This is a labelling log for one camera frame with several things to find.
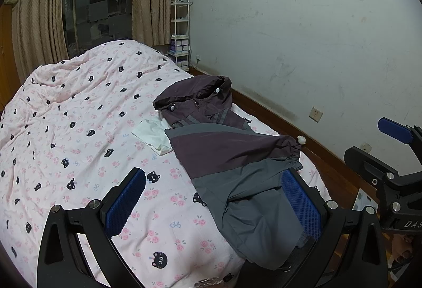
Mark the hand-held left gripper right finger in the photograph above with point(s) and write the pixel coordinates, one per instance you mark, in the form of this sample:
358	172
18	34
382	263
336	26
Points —
301	205

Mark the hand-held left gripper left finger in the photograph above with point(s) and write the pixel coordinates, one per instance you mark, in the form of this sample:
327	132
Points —
127	202

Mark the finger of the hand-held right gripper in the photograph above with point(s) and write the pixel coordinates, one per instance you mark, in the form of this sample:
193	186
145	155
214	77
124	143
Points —
362	161
394	130

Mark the purple grey hooded jacket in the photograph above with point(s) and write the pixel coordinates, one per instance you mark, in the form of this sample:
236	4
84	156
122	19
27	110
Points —
230	156

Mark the person's right hand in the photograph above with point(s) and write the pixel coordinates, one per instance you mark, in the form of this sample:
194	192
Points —
402	250

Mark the white flat box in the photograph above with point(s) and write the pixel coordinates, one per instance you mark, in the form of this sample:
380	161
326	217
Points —
362	200

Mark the white cloth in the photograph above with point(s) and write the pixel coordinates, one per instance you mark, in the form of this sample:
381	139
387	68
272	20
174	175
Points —
151	134

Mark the pink cat-print duvet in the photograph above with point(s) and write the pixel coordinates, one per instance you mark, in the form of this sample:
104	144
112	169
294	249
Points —
82	109

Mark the stack of purple white boxes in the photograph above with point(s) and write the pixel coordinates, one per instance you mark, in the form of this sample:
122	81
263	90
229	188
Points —
179	43

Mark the white shelf rack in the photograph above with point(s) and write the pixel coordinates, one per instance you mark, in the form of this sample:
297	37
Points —
179	21

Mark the white wall socket with plug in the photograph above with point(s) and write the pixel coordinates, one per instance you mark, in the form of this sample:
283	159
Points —
197	57

